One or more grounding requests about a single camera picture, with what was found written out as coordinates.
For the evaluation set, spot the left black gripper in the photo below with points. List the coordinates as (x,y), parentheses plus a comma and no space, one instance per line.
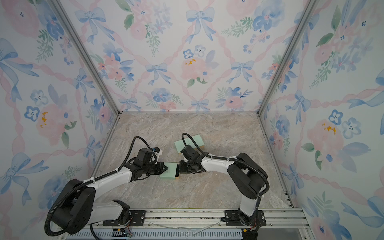
(160,170)

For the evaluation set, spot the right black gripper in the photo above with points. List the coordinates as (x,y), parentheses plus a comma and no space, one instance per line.
(182,168)

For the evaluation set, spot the small green jewelry box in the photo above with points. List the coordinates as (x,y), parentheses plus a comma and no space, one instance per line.
(170,173)

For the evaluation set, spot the kraft drawer tray black lining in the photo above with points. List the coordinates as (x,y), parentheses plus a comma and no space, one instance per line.
(177,175)

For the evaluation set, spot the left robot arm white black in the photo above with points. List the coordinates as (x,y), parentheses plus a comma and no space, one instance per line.
(76,208)

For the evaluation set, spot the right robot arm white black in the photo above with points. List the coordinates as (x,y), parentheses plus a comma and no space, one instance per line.
(250,179)

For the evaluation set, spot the green jewelry box left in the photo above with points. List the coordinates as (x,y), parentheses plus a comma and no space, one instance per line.
(180,145)

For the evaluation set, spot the green jewelry box right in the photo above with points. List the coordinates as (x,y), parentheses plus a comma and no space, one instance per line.
(199,142)

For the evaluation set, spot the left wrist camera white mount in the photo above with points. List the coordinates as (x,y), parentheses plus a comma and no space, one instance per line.
(158,151)

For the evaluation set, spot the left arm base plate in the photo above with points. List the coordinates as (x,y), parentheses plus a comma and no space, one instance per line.
(133,218)

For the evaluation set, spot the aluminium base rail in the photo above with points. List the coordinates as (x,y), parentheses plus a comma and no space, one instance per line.
(200,224)

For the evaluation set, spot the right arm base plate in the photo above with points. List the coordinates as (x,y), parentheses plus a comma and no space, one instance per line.
(235,218)

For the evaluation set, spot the aluminium frame post left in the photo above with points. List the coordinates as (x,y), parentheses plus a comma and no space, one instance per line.
(60,12)

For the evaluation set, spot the aluminium frame post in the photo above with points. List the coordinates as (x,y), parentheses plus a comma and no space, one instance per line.
(60,12)
(291,47)

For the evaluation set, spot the aluminium frame post right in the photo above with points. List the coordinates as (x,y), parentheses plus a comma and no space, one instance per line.
(291,47)

